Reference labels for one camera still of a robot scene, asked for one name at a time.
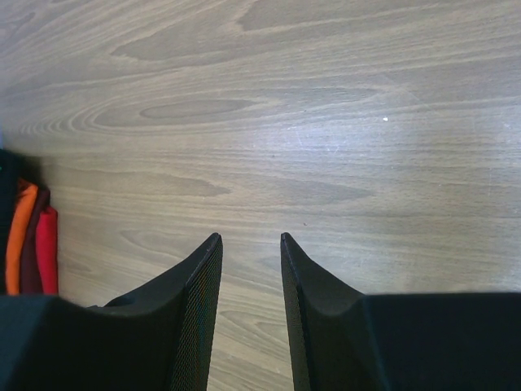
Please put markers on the red folded t shirt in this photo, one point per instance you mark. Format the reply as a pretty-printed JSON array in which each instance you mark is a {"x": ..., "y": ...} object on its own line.
[{"x": 46, "y": 241}]

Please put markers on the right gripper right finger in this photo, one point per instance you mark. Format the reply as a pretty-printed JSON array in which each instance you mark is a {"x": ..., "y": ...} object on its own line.
[{"x": 342, "y": 339}]

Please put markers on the maroon folded t shirt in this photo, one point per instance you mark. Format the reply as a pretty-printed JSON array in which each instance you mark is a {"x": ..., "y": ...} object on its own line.
[{"x": 30, "y": 279}]

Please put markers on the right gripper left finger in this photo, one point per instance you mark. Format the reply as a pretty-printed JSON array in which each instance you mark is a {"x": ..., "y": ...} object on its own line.
[{"x": 155, "y": 337}]

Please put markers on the black folded t shirt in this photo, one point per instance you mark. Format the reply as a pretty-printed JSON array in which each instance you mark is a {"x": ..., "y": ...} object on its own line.
[{"x": 10, "y": 167}]

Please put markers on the orange folded t shirt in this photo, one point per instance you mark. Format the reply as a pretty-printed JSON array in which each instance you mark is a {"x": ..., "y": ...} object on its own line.
[{"x": 24, "y": 204}]

